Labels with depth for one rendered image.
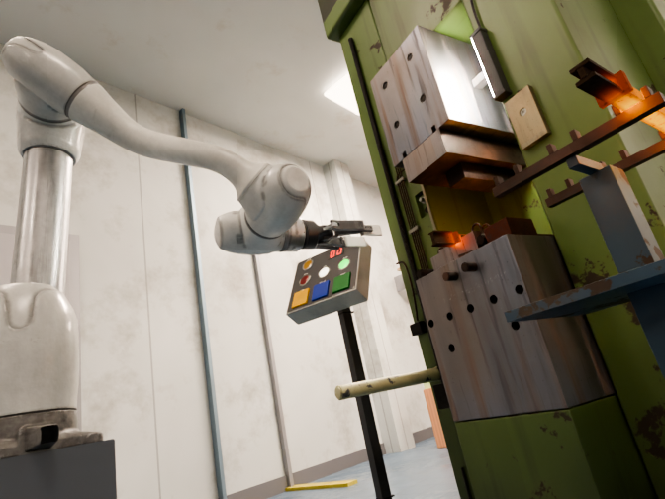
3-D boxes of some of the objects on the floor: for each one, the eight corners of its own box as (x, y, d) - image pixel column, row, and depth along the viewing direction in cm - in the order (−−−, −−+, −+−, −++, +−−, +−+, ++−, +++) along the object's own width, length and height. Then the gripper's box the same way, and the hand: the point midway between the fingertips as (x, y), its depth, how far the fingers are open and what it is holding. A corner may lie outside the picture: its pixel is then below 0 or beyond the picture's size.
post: (400, 584, 148) (334, 274, 183) (393, 582, 151) (331, 278, 187) (410, 579, 150) (343, 274, 186) (402, 577, 153) (338, 277, 189)
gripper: (285, 262, 120) (356, 261, 132) (320, 231, 104) (397, 234, 116) (280, 237, 122) (351, 238, 134) (314, 202, 106) (390, 208, 119)
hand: (364, 236), depth 124 cm, fingers open, 7 cm apart
